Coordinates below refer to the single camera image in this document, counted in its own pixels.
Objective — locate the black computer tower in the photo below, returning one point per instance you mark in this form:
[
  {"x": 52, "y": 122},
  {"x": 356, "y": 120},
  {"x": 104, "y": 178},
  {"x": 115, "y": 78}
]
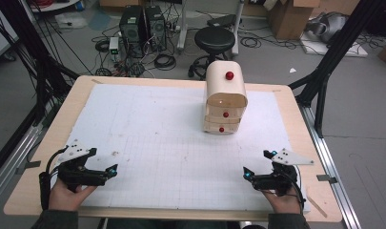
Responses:
[
  {"x": 132, "y": 30},
  {"x": 156, "y": 27}
]

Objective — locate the person's left hand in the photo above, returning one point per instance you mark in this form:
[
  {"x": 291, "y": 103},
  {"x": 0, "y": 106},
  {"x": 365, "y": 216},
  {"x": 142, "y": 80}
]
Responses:
[{"x": 65, "y": 198}]

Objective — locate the person's right hand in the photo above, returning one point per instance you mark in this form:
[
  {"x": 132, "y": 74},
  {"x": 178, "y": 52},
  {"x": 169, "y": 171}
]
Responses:
[{"x": 284, "y": 203}]

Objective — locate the black metal frame stand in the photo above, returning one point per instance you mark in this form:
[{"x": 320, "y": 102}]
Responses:
[
  {"x": 38, "y": 63},
  {"x": 333, "y": 57}
]

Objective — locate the white desk leg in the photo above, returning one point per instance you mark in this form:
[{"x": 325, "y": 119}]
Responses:
[{"x": 182, "y": 25}]

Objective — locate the thin wooden stick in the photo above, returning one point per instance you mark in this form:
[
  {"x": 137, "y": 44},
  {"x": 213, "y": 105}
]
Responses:
[{"x": 317, "y": 206}]

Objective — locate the white floor board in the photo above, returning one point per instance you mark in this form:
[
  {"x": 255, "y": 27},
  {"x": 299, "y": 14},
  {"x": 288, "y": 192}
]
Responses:
[{"x": 333, "y": 47}]

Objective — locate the grey bag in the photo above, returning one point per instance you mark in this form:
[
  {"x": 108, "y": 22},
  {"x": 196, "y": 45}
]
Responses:
[{"x": 329, "y": 25}]

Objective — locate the black round stool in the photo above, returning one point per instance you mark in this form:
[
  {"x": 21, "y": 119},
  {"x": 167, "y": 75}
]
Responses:
[{"x": 214, "y": 39}]

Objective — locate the white gridded mat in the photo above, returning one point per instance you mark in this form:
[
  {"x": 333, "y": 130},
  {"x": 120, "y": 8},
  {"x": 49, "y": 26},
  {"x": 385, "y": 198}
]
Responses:
[{"x": 168, "y": 143}]

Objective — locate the aluminium rail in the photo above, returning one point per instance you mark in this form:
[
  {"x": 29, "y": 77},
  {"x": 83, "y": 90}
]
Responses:
[
  {"x": 12, "y": 162},
  {"x": 332, "y": 171}
]

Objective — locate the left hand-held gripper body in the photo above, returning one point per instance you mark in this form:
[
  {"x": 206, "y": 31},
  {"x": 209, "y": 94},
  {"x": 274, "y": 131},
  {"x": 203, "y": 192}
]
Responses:
[{"x": 81, "y": 176}]

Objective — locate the cream drawer cabinet red knobs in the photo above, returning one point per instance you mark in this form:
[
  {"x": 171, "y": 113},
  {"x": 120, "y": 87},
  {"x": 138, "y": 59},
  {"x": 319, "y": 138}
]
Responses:
[{"x": 226, "y": 98}]

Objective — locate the white paper scrap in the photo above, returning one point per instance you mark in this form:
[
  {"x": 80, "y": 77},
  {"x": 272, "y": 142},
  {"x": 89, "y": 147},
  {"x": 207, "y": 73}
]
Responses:
[{"x": 292, "y": 70}]

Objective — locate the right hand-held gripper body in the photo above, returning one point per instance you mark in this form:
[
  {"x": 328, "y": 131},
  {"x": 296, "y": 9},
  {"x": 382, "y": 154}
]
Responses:
[{"x": 278, "y": 181}]

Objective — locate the small grey power box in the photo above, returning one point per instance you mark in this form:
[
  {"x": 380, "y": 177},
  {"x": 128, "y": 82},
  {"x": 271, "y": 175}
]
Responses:
[{"x": 114, "y": 47}]

